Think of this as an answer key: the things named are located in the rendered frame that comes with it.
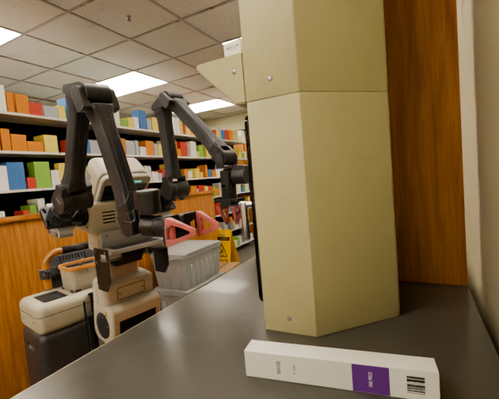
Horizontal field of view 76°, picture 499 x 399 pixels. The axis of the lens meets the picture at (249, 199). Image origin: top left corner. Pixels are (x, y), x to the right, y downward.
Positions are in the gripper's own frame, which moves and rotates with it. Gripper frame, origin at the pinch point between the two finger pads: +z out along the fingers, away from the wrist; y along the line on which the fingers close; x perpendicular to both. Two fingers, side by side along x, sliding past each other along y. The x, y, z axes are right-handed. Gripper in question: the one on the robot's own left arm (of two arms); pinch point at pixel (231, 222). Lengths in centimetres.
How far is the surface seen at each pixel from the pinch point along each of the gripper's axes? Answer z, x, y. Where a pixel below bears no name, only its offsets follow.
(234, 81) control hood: -36, -46, 31
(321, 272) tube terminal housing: 3, -45, 46
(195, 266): 59, 122, -116
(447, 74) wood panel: -38, -9, 71
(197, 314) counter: 15.7, -44.1, 14.8
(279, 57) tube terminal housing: -38, -46, 41
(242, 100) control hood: -32, -46, 33
